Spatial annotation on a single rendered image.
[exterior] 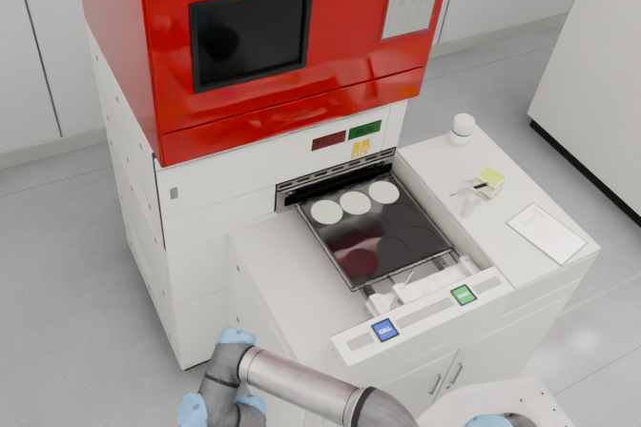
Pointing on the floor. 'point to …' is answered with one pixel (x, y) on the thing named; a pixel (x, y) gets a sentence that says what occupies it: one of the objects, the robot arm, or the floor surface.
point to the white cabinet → (426, 370)
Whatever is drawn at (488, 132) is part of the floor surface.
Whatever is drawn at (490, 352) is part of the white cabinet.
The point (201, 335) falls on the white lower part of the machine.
